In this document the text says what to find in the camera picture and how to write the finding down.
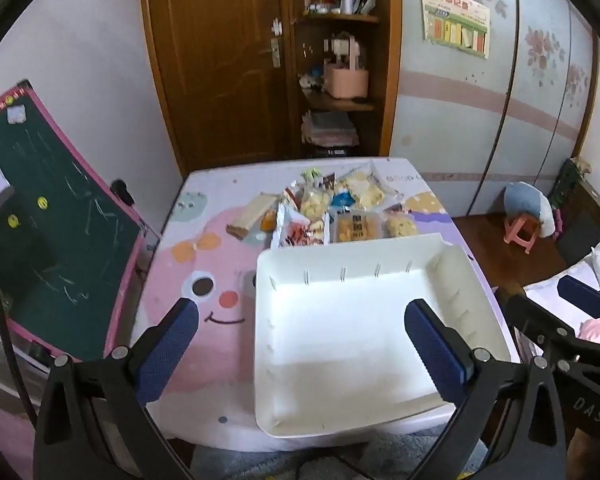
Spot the white plastic tray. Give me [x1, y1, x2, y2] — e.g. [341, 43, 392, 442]
[254, 232, 513, 438]

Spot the clear packet of yellow biscuits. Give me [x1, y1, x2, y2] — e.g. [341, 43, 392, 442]
[337, 167, 398, 211]

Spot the blue plush toy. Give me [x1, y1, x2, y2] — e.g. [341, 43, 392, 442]
[504, 181, 553, 236]

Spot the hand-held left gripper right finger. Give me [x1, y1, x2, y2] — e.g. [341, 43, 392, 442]
[404, 299, 568, 480]

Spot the clear packet of yellow puffs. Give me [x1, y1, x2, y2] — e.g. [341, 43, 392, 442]
[382, 210, 420, 238]

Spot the cartoon printed table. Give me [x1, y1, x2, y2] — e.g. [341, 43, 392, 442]
[142, 157, 523, 453]

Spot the pink framed chalkboard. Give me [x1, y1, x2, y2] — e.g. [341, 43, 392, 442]
[0, 79, 161, 363]

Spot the white orange oat bar packet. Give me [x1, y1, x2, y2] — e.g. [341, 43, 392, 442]
[226, 192, 281, 240]

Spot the floral sliding wardrobe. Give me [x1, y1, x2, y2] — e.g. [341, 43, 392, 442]
[395, 0, 600, 221]

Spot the dark wooden cabinet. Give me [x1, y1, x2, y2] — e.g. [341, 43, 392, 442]
[555, 160, 600, 261]

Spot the brown wooden door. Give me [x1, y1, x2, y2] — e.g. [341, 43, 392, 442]
[140, 0, 293, 176]

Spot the wall poster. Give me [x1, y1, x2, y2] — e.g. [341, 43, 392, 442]
[420, 0, 491, 60]

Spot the orange red pieces snack packet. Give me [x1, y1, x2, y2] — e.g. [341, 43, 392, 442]
[281, 183, 305, 209]

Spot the grey rug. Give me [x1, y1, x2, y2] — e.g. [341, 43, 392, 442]
[190, 422, 456, 480]

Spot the pink plastic stool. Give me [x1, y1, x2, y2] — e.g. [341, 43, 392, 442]
[503, 214, 540, 255]

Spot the small plush toy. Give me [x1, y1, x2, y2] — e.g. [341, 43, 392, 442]
[300, 65, 327, 92]

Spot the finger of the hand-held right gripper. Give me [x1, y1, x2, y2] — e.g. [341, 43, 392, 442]
[556, 275, 600, 321]
[505, 292, 583, 358]

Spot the stack of folded cloths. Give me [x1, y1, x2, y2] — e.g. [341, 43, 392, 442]
[301, 109, 358, 147]

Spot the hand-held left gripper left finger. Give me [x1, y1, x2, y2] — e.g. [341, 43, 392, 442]
[32, 297, 201, 480]

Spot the clear packet of yellow popcorn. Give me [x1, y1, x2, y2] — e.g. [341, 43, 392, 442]
[300, 187, 333, 221]

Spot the black clip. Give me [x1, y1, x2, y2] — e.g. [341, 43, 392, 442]
[111, 179, 137, 206]

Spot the pink basket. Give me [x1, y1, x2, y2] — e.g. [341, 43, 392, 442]
[324, 32, 370, 100]

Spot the brown wooden shelf unit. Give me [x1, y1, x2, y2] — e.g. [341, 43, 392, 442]
[280, 0, 403, 158]

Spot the black cable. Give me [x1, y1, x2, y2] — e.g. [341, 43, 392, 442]
[0, 237, 38, 428]

